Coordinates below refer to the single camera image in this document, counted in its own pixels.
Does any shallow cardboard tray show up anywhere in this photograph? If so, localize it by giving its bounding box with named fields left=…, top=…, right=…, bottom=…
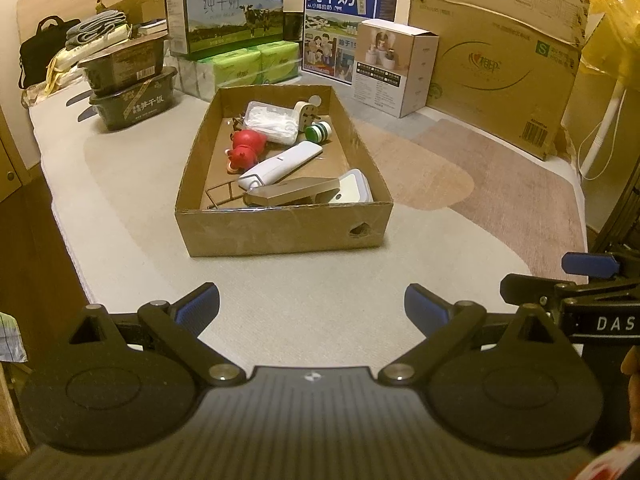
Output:
left=174, top=85, right=395, bottom=258

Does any red and white cloth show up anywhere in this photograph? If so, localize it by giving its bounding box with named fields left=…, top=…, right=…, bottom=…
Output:
left=577, top=440, right=640, bottom=480

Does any cow print milk carton box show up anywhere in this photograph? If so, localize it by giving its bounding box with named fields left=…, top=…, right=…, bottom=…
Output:
left=164, top=0, right=287, bottom=57

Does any yellow plastic fan cover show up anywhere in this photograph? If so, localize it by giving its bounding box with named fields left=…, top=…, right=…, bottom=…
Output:
left=580, top=0, right=640, bottom=106

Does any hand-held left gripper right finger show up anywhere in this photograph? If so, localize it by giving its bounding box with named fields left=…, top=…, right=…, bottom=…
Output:
left=376, top=282, right=576, bottom=386

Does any checked cloth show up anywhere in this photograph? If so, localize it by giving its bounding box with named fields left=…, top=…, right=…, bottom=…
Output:
left=0, top=312, right=28, bottom=363

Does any wooden headboard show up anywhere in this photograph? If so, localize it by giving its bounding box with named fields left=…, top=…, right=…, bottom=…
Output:
left=15, top=0, right=171, bottom=46

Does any white product box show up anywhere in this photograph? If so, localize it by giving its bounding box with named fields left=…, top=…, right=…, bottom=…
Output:
left=350, top=17, right=441, bottom=119

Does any cotton swab container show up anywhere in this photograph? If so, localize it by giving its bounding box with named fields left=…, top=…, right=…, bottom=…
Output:
left=243, top=101, right=301, bottom=145

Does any person's right hand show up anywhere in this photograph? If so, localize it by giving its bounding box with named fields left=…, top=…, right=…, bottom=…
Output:
left=620, top=345, right=640, bottom=376

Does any large cardboard box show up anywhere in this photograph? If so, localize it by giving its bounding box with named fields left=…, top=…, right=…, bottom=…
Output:
left=407, top=0, right=583, bottom=162

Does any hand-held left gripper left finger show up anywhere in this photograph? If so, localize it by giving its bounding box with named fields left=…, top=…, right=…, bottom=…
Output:
left=67, top=282, right=247, bottom=387

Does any white remote control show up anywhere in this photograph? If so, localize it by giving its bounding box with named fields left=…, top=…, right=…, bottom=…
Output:
left=236, top=141, right=325, bottom=191

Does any metal wire holder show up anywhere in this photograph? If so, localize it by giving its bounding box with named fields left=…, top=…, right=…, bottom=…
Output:
left=205, top=180, right=251, bottom=211

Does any black metal rack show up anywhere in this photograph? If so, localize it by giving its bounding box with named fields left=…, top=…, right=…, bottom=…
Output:
left=587, top=160, right=640, bottom=281

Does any cream plug adapter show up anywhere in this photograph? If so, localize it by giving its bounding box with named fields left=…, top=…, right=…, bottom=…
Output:
left=292, top=101, right=321, bottom=133

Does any white square night light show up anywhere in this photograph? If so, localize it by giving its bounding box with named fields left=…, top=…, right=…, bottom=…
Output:
left=327, top=168, right=373, bottom=205

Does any small capped bottle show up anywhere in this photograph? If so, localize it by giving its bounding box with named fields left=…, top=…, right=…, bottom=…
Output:
left=305, top=121, right=333, bottom=143

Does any pale yellow plastic bag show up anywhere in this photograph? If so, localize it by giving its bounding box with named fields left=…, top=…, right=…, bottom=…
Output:
left=45, top=35, right=131, bottom=93

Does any green tissue pack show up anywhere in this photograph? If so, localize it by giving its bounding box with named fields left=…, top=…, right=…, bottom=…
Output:
left=257, top=40, right=302, bottom=83
left=210, top=49, right=263, bottom=92

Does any black bag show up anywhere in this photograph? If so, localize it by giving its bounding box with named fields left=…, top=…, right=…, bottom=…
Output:
left=19, top=16, right=81, bottom=91

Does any red toy figure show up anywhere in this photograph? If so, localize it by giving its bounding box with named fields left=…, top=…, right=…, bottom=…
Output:
left=223, top=129, right=268, bottom=173

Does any grey folded cloth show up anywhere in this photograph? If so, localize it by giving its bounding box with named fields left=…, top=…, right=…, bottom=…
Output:
left=66, top=10, right=132, bottom=48

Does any wooden cabinet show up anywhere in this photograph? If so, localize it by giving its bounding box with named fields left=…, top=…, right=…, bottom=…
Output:
left=0, top=105, right=43, bottom=203

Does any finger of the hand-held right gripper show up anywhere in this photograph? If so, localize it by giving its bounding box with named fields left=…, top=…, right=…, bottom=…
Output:
left=500, top=273, right=568, bottom=313
left=561, top=251, right=640, bottom=286

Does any black instant food bowl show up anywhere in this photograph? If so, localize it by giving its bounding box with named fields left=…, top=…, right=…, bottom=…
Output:
left=89, top=66, right=180, bottom=132
left=77, top=37, right=168, bottom=97

